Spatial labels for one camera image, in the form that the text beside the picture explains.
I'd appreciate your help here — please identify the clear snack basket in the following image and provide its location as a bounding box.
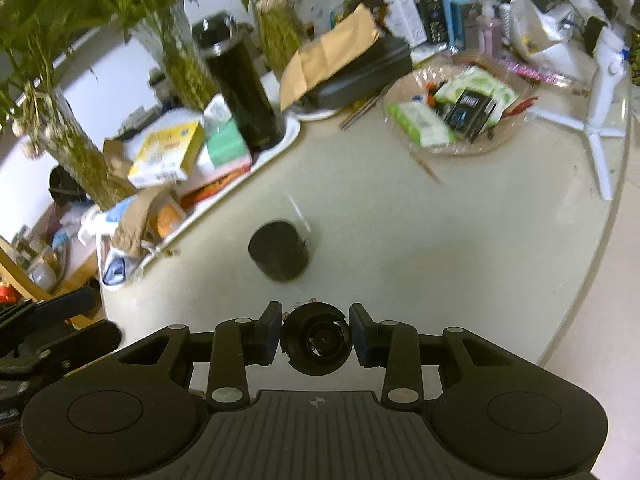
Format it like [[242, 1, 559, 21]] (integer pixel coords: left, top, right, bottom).
[[382, 50, 541, 157]]

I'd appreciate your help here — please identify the green and white packet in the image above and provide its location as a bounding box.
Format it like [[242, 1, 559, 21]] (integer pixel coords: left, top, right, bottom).
[[434, 66, 519, 126]]

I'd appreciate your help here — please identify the small black printed box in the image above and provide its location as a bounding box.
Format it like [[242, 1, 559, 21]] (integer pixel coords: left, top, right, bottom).
[[442, 87, 499, 144]]

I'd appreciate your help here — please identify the crumpled brown paper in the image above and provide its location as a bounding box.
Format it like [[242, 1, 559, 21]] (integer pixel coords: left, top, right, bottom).
[[102, 139, 135, 179]]

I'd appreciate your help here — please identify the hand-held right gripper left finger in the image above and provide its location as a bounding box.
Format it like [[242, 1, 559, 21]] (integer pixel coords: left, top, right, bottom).
[[115, 301, 283, 409]]

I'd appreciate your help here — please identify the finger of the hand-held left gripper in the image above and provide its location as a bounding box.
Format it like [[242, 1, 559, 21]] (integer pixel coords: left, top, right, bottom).
[[0, 287, 97, 333], [30, 320, 122, 376]]

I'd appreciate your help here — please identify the bundle of striped sticks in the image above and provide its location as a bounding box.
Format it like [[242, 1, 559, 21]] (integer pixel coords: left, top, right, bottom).
[[338, 92, 383, 132]]

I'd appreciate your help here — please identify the pink bottle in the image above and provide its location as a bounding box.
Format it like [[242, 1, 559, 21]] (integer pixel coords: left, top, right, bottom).
[[475, 0, 507, 55]]

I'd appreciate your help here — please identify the brown paper envelope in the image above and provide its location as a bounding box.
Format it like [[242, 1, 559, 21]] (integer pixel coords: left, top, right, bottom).
[[279, 2, 381, 112]]

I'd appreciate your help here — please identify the white plastic bag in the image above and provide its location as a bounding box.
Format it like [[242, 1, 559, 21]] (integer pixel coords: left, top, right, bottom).
[[507, 0, 583, 63]]

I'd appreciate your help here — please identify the yellow and white box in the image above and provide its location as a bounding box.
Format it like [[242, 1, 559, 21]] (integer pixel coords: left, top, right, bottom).
[[127, 121, 207, 189]]

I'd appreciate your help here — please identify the black bag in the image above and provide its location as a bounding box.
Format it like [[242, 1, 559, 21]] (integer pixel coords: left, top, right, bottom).
[[48, 164, 93, 207]]

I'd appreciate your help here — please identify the large glass vase with stems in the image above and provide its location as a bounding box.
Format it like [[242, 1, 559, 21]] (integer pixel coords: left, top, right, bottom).
[[0, 0, 138, 211]]

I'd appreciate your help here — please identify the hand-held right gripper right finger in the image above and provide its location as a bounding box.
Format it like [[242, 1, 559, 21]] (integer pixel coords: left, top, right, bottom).
[[348, 303, 521, 409]]

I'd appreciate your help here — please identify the small black lens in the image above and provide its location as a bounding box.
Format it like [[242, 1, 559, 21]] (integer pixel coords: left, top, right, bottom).
[[279, 298, 352, 377]]

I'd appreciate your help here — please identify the black cylindrical container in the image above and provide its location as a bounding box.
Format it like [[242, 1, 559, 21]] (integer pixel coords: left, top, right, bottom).
[[247, 219, 312, 282]]

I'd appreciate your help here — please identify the black thermos bottle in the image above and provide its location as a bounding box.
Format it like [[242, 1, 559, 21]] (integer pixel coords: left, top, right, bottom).
[[191, 12, 286, 152]]

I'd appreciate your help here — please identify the black hard case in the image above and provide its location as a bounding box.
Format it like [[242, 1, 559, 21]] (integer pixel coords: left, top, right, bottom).
[[305, 35, 414, 110]]

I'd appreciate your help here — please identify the black printed carton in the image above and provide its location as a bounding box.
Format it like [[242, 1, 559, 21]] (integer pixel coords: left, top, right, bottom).
[[419, 0, 451, 46]]

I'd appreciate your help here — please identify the green tissue pack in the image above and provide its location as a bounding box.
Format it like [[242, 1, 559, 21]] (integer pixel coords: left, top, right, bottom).
[[202, 95, 252, 171]]

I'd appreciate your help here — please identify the white serving tray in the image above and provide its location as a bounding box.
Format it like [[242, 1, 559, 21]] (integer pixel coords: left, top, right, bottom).
[[97, 110, 302, 281]]

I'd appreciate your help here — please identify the thin wooden stick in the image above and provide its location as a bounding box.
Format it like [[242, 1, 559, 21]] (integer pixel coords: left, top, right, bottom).
[[409, 151, 442, 184]]

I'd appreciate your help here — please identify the wooden side shelf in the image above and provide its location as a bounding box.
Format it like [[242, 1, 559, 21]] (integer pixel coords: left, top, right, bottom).
[[0, 230, 101, 328]]

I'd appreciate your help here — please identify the slim glass vase with stems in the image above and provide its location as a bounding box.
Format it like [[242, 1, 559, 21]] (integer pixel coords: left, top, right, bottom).
[[250, 0, 310, 80]]

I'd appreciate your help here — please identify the white carton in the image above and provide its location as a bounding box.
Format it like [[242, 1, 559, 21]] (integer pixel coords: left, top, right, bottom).
[[384, 0, 429, 47]]

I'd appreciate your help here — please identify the red flat packet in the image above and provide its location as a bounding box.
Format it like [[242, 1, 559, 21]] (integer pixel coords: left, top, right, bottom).
[[180, 170, 251, 206]]

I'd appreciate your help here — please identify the large green wipes packet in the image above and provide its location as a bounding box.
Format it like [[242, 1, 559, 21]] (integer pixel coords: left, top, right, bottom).
[[386, 101, 457, 149]]

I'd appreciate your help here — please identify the blue carton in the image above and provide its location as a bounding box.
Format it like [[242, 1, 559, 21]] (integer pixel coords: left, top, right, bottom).
[[446, 0, 475, 52]]

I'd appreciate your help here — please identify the white gimbal tripod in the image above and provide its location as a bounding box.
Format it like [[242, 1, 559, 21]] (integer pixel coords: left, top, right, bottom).
[[530, 0, 633, 202]]

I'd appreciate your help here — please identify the white plate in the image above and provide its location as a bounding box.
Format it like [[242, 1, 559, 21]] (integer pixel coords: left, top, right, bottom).
[[291, 100, 346, 122]]

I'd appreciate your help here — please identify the white and pink box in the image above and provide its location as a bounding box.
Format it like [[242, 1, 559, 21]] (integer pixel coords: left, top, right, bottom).
[[175, 152, 253, 196]]

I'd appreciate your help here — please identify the pink glittery strip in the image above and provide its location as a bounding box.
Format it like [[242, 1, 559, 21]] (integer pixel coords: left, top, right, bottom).
[[500, 56, 573, 88]]

